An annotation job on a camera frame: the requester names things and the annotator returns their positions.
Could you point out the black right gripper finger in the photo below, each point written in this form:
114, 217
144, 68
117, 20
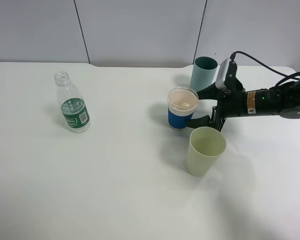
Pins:
209, 93
204, 121

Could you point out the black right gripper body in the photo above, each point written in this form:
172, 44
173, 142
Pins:
262, 102

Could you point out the blue sleeved cream cup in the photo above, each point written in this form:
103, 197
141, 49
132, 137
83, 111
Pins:
182, 103

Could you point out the clear green label water bottle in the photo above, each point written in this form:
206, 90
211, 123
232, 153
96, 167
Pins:
71, 103

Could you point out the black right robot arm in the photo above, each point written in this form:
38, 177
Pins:
289, 98

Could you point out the pale green plastic cup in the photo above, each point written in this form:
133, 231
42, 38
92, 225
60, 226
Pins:
206, 145

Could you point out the light teal tall cup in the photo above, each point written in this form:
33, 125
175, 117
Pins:
203, 72

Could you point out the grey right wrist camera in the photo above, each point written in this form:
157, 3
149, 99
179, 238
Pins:
227, 73

